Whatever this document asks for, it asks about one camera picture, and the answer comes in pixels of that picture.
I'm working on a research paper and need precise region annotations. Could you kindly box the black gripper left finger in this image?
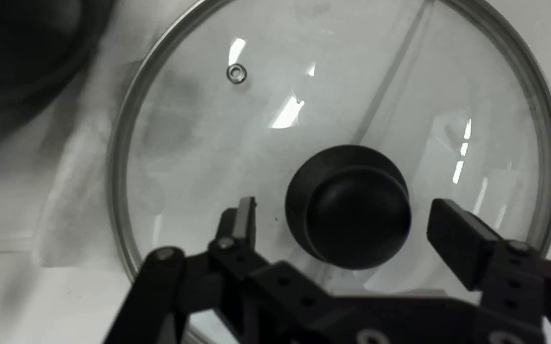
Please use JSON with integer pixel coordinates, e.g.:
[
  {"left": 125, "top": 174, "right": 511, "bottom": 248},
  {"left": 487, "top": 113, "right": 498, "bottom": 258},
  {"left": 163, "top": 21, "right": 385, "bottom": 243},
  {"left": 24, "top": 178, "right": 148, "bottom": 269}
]
[{"left": 102, "top": 195, "right": 330, "bottom": 344}]

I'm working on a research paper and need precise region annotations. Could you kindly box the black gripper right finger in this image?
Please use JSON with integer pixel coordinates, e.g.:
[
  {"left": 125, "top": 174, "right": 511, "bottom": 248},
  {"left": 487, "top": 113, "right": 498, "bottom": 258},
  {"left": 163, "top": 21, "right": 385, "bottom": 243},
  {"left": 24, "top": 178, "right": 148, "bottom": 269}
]
[{"left": 427, "top": 197, "right": 551, "bottom": 340}]

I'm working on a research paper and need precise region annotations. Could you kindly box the glass lid with black knob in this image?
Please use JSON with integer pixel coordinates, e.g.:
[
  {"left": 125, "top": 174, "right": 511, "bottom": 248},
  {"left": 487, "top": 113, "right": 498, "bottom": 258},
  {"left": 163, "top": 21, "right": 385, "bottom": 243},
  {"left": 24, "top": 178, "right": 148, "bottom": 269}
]
[{"left": 106, "top": 0, "right": 551, "bottom": 344}]

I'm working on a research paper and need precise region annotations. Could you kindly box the black cooking pan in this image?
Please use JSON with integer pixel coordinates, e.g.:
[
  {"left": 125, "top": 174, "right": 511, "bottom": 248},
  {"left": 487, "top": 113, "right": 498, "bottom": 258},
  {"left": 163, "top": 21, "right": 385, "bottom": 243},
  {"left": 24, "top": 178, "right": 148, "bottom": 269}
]
[{"left": 0, "top": 0, "right": 117, "bottom": 113}]

